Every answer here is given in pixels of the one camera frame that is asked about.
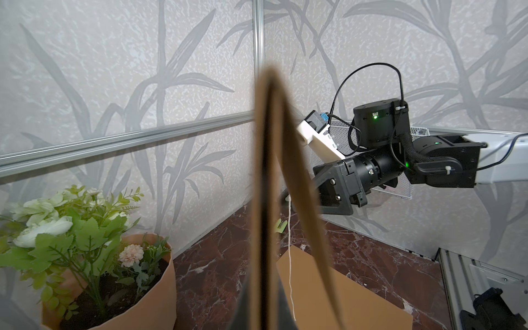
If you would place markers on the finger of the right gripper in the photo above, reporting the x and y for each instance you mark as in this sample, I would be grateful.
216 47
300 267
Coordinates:
330 181

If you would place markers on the green plant white flowers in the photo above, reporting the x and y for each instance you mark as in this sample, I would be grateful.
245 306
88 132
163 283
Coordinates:
71 247

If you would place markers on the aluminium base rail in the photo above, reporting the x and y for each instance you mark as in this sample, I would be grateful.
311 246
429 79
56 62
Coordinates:
466 278

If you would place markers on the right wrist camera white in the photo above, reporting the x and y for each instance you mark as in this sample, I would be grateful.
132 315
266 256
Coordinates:
313 131

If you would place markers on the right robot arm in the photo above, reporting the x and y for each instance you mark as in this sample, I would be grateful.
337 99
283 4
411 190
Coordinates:
445 161

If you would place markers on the white wire mesh basket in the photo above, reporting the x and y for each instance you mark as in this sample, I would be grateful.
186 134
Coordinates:
405 192

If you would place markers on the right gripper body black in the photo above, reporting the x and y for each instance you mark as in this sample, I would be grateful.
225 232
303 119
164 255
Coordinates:
369 170

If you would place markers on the pink flower pot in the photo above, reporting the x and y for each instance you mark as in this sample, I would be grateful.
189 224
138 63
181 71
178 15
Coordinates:
155 310

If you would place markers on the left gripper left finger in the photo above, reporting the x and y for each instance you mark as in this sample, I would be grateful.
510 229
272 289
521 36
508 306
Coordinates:
240 318

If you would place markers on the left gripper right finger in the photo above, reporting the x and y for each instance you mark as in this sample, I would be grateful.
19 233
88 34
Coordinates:
285 318

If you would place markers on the brown file bag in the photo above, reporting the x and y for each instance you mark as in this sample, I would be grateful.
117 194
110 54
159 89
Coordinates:
306 296
277 152

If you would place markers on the green garden fork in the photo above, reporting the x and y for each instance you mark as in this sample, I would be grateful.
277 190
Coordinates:
281 226

